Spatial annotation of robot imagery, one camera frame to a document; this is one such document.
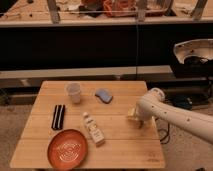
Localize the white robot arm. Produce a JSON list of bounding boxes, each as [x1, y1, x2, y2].
[[127, 88, 213, 144]]

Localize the white robot base shell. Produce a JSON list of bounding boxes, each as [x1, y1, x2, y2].
[[173, 39, 213, 64]]

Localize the blue sponge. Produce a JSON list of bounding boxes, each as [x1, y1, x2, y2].
[[95, 88, 113, 104]]

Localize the white labelled bottle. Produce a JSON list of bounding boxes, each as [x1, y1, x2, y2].
[[83, 112, 105, 146]]

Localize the orange ridged plate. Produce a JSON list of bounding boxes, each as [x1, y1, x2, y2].
[[47, 129, 88, 170]]

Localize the black striped eraser block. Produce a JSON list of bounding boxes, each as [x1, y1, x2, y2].
[[51, 105, 65, 130]]

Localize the orange object on shelf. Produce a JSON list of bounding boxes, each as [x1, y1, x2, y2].
[[103, 0, 136, 17]]

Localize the black floor cable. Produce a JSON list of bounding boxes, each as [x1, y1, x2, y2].
[[156, 116, 172, 146]]

